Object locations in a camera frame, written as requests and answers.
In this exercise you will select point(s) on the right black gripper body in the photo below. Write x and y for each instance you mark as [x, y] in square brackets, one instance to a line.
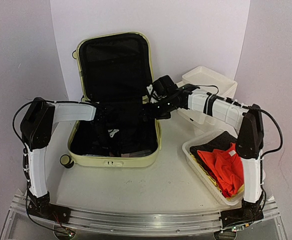
[150, 110]

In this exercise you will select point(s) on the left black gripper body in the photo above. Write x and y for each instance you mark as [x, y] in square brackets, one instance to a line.
[100, 129]

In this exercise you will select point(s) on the pale green hard-shell suitcase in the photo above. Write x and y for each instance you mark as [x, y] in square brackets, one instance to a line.
[115, 70]

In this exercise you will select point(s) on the white three-drawer storage cabinet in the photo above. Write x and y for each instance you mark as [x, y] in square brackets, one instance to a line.
[211, 81]

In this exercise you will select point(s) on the black garment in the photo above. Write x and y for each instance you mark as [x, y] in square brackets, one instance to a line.
[221, 142]

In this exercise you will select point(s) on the white perforated plastic basket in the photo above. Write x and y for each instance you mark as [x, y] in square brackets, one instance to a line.
[199, 140]

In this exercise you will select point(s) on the orange red garment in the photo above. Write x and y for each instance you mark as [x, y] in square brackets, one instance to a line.
[227, 166]

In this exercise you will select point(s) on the yellow garment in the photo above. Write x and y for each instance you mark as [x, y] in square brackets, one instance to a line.
[205, 168]

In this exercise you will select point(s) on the white grey tube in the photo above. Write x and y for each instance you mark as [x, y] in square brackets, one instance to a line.
[93, 155]

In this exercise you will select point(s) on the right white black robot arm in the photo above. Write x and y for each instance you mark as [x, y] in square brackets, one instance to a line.
[246, 121]

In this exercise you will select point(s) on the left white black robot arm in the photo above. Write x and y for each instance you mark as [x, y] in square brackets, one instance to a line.
[36, 128]

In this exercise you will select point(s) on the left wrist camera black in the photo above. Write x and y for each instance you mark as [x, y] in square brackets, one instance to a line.
[112, 132]

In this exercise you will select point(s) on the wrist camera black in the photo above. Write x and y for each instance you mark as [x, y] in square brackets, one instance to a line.
[161, 88]
[112, 132]

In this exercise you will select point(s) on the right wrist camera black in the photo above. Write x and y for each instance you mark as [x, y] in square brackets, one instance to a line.
[161, 88]

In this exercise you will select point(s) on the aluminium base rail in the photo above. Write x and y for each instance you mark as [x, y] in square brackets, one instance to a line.
[117, 217]

